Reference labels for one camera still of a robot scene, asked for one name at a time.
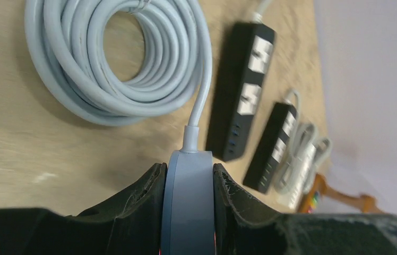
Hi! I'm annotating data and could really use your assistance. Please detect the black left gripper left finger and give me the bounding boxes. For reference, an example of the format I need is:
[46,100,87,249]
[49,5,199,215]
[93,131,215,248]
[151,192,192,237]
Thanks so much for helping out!
[0,163,167,254]

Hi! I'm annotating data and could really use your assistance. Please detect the orange wooden rack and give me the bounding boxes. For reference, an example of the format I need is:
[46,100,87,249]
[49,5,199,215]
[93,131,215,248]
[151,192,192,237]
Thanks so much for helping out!
[295,173,386,214]

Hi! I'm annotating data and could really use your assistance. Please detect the black strip with green USB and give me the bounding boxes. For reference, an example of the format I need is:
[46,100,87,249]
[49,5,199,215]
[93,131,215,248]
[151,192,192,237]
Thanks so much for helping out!
[243,103,297,193]

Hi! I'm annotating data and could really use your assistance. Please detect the colourful box on rack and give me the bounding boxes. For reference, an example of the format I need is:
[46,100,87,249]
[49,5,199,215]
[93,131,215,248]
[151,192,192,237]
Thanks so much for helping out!
[306,191,321,214]

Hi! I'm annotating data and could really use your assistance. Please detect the white power strip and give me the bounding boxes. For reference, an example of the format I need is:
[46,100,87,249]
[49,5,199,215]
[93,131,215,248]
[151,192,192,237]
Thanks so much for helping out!
[274,144,316,210]

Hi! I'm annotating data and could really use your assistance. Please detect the black strip with pink plugs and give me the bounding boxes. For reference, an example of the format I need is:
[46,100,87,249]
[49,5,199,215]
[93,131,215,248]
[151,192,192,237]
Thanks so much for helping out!
[205,22,275,162]

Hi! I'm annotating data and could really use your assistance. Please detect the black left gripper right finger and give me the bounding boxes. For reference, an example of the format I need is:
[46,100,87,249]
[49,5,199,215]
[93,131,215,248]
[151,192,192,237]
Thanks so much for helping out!
[213,164,397,254]

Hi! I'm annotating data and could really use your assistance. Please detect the light blue round socket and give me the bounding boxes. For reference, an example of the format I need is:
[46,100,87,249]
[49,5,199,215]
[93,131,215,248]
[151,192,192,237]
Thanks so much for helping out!
[160,151,215,254]

